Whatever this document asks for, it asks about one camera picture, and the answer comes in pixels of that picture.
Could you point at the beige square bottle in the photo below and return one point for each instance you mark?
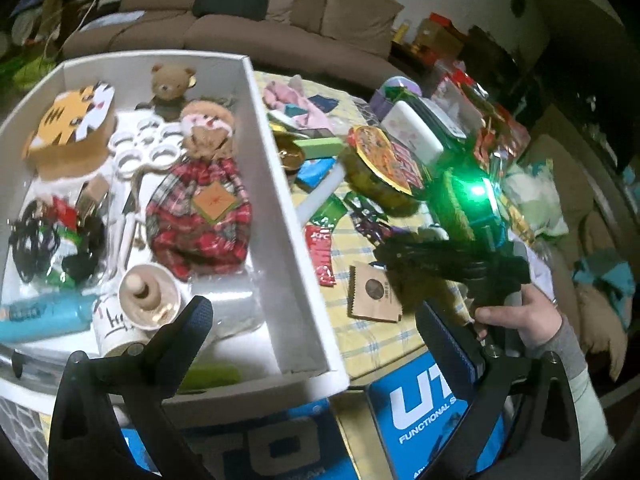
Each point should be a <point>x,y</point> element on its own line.
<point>91,200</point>

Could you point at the red toy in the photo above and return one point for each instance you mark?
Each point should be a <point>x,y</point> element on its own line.
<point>64,212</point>

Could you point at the blue printed box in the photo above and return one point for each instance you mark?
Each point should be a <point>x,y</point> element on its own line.
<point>425,410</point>

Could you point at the person's right forearm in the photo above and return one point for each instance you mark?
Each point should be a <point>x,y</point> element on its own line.
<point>590,400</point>

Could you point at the white plastic box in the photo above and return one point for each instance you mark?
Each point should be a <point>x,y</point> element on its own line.
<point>412,127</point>

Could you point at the teal tube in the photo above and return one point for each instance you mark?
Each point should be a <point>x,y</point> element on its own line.
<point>45,316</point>

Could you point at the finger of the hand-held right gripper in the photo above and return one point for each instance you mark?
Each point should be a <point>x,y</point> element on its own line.
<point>445,287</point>
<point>425,256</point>

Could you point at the round black wall fixture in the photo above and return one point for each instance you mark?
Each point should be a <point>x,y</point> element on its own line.
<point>518,4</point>

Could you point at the teal cloth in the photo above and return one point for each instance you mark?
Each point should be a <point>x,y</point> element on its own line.
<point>605,285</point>

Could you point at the stack of gift boxes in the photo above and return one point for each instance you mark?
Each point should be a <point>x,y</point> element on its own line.
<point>430,37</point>

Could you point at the white storage box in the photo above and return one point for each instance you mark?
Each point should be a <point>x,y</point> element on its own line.
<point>292,260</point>

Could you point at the snowman doll with plaid dress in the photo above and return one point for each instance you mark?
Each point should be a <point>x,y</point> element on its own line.
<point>200,225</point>

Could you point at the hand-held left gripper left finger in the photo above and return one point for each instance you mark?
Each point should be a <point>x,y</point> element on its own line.
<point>202,317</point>

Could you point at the white paper cup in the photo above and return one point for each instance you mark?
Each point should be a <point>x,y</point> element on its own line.
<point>115,331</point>

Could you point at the clear plastic cup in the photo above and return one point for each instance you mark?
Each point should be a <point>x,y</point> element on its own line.
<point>235,307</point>

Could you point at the green marker pen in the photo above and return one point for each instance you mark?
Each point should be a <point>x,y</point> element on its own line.
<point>210,379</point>

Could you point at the brown armchair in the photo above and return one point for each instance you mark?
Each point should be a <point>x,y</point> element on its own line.
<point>575,160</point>

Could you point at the blue packet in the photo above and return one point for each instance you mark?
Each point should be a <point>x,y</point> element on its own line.
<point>315,171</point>

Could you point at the gold round tin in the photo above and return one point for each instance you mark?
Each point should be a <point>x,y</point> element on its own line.
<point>290,154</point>

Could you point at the purple snack packet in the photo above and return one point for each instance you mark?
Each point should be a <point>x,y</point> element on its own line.
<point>367,220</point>

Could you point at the yellow checked tablecloth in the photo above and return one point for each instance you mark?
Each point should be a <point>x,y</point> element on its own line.
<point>360,335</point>

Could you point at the red snack packet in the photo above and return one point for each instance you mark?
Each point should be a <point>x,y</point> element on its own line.
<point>320,255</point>

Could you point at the person's right hand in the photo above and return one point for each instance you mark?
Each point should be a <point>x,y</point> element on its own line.
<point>537,320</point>

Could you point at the red clear packet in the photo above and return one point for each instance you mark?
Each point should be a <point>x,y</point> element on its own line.
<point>465,100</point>

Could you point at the instant noodle bowl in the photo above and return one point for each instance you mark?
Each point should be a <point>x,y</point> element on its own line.
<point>385,165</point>

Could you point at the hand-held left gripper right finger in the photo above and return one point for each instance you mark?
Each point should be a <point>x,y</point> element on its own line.
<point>445,342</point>

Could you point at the green snack packet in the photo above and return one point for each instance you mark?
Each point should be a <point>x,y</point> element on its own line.
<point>327,212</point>

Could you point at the orange tiger-shaped box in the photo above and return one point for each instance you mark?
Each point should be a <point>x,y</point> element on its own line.
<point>65,120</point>

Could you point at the brown sofa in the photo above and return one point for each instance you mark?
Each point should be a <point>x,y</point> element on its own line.
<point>225,35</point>

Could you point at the green floral pillow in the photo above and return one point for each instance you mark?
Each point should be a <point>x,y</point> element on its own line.
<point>537,197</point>

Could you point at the pink cloth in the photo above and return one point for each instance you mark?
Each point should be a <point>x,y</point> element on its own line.
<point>300,102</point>

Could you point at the purple lidded container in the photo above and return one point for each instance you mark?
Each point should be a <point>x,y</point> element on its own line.
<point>400,95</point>

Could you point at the green rectangular block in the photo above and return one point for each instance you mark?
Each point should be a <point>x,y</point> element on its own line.
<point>320,147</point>

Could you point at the small brown teddy bear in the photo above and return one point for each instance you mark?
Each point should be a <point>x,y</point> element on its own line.
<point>170,82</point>

